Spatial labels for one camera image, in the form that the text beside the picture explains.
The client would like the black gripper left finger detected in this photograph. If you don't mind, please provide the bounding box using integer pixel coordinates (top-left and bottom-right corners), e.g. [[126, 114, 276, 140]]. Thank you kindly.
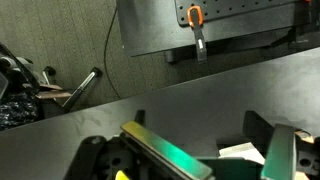
[[121, 121, 213, 180]]

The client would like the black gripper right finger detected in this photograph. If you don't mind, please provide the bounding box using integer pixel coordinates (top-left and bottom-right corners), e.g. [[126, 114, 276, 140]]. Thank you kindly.
[[260, 124, 296, 180]]

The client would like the orange cover white book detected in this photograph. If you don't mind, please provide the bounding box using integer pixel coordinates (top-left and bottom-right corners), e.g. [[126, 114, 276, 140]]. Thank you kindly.
[[219, 142, 265, 164]]

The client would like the black perforated breadboard plate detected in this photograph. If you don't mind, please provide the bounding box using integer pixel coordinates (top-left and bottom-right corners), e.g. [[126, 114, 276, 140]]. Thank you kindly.
[[116, 0, 319, 56]]

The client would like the orange black clamp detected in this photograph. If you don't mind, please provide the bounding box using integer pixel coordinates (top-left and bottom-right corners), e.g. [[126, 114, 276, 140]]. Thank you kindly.
[[187, 5, 207, 63]]

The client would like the black office chair base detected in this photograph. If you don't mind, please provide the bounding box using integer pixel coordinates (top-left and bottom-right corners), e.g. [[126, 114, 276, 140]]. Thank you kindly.
[[0, 44, 102, 131]]

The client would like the thin black floor cable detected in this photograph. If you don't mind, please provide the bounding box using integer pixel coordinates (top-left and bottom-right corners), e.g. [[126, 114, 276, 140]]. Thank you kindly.
[[103, 6, 123, 100]]

